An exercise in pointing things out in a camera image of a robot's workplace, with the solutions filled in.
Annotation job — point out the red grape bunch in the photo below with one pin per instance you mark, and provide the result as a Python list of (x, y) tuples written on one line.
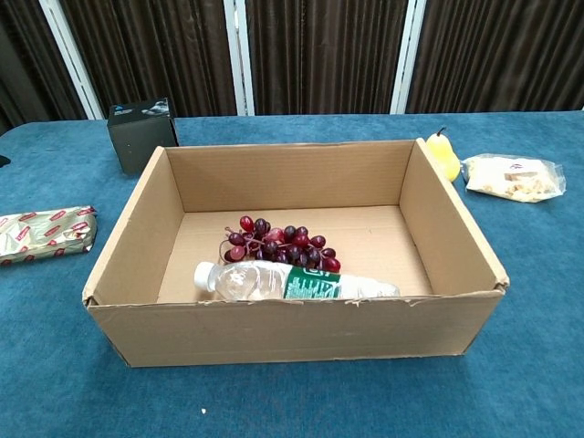
[(287, 246)]

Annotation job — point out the transparent plastic water bottle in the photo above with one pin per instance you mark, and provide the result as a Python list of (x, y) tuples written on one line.
[(255, 280)]

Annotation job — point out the open brown cardboard box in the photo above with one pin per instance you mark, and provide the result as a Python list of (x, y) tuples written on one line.
[(292, 333)]

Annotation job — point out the red gold snack packet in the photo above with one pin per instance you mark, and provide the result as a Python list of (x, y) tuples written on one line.
[(45, 235)]

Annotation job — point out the yellow toy pear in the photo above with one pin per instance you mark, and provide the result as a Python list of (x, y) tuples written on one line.
[(445, 157)]

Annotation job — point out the dark brown curtain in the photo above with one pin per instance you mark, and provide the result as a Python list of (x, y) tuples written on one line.
[(27, 59), (324, 55), (502, 55), (159, 50)]

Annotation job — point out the black cube carton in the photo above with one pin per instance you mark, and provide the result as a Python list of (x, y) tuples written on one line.
[(139, 137)]

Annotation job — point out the blue table cloth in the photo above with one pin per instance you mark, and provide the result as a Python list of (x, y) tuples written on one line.
[(292, 401)]

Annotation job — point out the clear bag of snacks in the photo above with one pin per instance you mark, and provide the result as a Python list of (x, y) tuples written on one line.
[(513, 178)]

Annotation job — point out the white frame post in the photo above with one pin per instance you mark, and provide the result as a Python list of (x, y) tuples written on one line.
[(239, 57), (73, 59), (408, 57)]

